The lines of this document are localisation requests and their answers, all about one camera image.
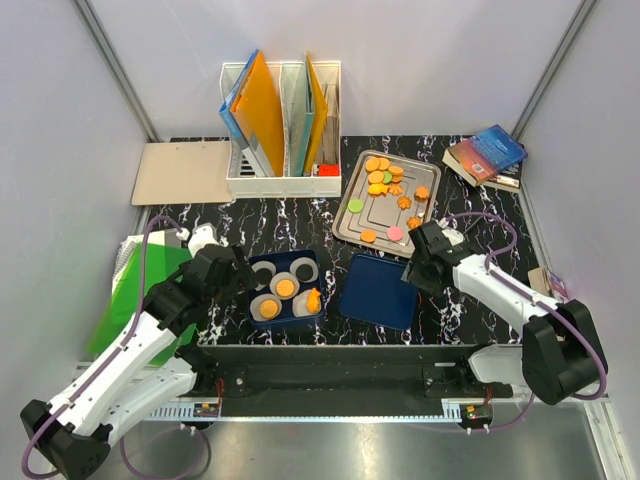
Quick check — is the black round cookie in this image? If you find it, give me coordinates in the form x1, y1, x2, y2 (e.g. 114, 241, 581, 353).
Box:
256, 272, 272, 285
296, 264, 314, 282

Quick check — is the orange round cookie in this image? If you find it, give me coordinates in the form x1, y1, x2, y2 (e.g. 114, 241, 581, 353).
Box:
259, 299, 281, 320
276, 278, 296, 297

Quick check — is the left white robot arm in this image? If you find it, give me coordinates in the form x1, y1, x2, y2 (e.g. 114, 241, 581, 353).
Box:
20, 224, 257, 479

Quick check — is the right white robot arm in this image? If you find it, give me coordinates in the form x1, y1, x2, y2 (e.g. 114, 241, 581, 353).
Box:
403, 219, 608, 405

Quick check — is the white paper cup top-left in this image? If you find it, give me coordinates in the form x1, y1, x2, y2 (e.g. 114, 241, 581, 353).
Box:
252, 261, 277, 290

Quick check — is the white paper cup centre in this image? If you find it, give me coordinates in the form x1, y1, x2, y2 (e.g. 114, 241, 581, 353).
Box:
269, 272, 300, 300

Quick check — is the white paper cup bottom-left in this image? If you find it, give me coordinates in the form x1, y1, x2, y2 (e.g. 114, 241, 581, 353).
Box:
249, 294, 282, 322

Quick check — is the blue cookie tin box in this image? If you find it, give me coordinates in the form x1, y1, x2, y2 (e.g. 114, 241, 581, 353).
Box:
247, 249, 326, 330

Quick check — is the pink round cookie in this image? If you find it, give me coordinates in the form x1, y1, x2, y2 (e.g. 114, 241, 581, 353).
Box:
386, 226, 404, 242

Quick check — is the green folder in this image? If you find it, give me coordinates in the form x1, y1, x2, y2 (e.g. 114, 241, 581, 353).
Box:
86, 229, 191, 356

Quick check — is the white paper cup top-right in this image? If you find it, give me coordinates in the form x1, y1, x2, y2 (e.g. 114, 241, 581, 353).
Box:
290, 257, 319, 283

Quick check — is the white paper cup bottom-right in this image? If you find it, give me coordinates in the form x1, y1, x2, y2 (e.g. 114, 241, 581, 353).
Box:
292, 290, 311, 318

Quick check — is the blue tin lid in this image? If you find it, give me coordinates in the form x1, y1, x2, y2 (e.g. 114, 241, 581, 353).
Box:
338, 254, 419, 331

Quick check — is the black marble mat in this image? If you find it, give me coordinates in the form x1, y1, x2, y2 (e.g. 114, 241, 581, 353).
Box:
149, 135, 539, 346

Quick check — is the metal baking tray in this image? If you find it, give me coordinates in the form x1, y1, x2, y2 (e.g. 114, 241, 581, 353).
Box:
332, 150, 441, 258

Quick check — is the white file organizer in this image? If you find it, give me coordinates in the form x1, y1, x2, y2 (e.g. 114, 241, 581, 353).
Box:
219, 60, 342, 199

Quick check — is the green round cookie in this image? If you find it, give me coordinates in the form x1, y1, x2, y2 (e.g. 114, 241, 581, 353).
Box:
347, 198, 364, 213

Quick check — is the beige clipboard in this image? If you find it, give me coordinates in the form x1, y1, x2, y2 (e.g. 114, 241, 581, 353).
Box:
131, 141, 232, 206

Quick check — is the lower paperback book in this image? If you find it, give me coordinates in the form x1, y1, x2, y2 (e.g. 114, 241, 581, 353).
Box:
442, 149, 523, 193

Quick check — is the purple book at right edge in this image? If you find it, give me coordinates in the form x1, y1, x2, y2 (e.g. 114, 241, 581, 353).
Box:
528, 267, 570, 302

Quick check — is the blue cover book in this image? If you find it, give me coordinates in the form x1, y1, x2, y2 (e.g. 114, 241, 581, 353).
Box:
446, 125, 528, 183

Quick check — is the red small box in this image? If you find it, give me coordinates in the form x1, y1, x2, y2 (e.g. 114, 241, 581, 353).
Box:
317, 164, 341, 177

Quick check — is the orange folder left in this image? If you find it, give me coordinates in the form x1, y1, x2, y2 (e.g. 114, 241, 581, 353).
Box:
231, 49, 284, 177

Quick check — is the orange folder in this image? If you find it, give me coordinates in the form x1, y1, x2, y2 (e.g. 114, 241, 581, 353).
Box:
231, 49, 284, 177
303, 53, 328, 175

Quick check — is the orange folder right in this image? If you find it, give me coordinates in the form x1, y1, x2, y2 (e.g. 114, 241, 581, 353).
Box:
303, 53, 328, 175

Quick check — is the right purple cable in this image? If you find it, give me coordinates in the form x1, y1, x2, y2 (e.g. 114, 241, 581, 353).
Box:
439, 211, 611, 401

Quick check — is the purple cable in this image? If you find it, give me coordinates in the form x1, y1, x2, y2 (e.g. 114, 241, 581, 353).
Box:
19, 215, 191, 479
439, 211, 611, 401

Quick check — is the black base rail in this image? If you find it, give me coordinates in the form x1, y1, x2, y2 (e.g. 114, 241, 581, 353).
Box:
204, 345, 513, 421

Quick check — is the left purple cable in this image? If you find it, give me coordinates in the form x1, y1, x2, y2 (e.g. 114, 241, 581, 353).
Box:
19, 215, 191, 479

